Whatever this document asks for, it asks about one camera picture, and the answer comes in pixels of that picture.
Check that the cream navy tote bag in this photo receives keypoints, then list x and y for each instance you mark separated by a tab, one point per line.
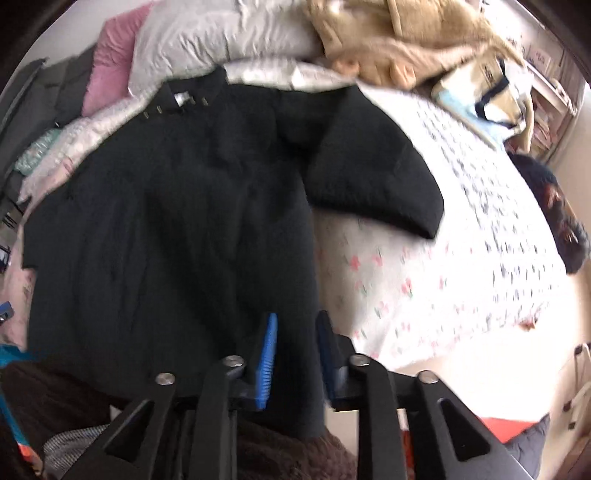
492	97

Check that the black quilted jacket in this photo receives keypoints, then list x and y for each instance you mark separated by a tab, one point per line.
190	224

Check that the red item on floor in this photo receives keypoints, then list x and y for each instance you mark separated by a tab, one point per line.
504	429

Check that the dark brown knit garment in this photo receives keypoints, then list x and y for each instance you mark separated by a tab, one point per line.
46	403

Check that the grey white pillow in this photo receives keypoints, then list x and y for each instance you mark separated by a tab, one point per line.
185	38

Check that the pink pillow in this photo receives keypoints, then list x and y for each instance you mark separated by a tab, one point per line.
112	60

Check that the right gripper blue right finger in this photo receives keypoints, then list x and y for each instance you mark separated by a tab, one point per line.
344	382

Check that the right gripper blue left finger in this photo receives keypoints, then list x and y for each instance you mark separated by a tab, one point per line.
251	384

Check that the white bookshelf with books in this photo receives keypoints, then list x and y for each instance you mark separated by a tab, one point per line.
558	91

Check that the dark clothes pile on floor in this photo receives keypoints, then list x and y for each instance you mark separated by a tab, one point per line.
570	236

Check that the tan fleece robe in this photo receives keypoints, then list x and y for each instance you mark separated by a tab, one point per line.
401	44

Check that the dark grey office chair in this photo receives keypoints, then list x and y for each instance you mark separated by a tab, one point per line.
41	97

